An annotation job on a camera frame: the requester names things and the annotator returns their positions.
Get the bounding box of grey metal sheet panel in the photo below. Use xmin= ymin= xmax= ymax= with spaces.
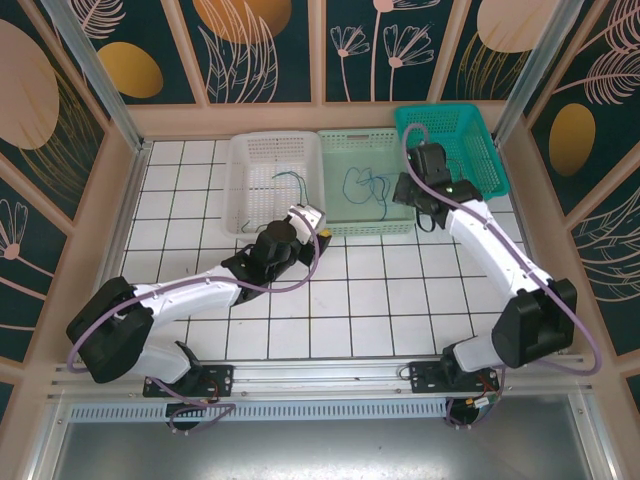
xmin=29 ymin=419 xmax=616 ymax=480

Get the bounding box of mint green plastic basket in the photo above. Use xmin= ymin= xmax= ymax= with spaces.
xmin=317 ymin=128 xmax=417 ymax=237

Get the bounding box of aluminium frame post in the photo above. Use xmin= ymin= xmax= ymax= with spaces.
xmin=492 ymin=0 xmax=596 ymax=146
xmin=42 ymin=0 xmax=151 ymax=154

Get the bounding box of aluminium side rail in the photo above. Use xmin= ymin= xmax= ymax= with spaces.
xmin=97 ymin=141 xmax=154 ymax=321

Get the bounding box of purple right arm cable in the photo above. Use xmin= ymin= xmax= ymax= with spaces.
xmin=402 ymin=123 xmax=601 ymax=375

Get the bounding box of white perforated plastic basket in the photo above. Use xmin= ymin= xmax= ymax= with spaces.
xmin=222 ymin=132 xmax=326 ymax=240

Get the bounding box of small circuit board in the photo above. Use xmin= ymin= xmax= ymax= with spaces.
xmin=446 ymin=392 xmax=499 ymax=430

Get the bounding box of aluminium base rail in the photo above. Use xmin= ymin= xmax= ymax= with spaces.
xmin=47 ymin=352 xmax=594 ymax=401

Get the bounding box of grey slotted cable duct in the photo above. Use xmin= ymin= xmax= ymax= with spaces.
xmin=67 ymin=402 xmax=451 ymax=425

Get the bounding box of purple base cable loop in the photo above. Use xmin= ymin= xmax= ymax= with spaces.
xmin=149 ymin=388 xmax=236 ymax=437

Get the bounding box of teal plastic basket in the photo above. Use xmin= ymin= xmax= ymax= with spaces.
xmin=393 ymin=103 xmax=511 ymax=201

